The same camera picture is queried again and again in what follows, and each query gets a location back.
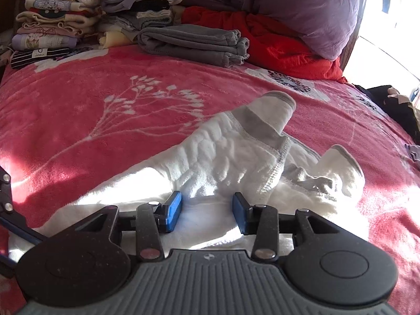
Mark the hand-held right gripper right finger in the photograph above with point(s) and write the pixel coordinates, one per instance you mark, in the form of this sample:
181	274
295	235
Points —
241	215

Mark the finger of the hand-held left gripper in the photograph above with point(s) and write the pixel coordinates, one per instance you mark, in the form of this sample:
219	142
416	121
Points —
6	269
6	193

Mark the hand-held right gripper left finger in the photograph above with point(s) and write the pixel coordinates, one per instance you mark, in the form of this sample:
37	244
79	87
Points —
174	211

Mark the white fleece garment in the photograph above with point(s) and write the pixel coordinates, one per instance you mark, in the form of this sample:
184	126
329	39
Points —
213	157

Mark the stack of folded clothes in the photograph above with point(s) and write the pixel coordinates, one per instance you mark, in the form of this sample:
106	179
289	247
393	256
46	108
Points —
65	16

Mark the pink floral blanket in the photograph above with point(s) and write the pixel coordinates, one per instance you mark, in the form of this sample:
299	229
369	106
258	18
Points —
82	105

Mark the folded grey pants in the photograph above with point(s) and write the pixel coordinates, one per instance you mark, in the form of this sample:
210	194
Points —
190	42

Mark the red quilt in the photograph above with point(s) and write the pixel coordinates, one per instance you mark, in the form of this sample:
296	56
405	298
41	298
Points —
279	46

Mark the black garment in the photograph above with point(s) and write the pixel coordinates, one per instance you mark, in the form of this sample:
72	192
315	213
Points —
374	101

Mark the beige garment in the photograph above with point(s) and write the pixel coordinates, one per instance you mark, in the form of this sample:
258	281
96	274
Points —
402	100

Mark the striped pink curtain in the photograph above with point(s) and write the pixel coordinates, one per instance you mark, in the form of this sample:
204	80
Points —
356	49

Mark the purple duvet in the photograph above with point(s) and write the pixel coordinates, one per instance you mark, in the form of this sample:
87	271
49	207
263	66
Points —
295	6

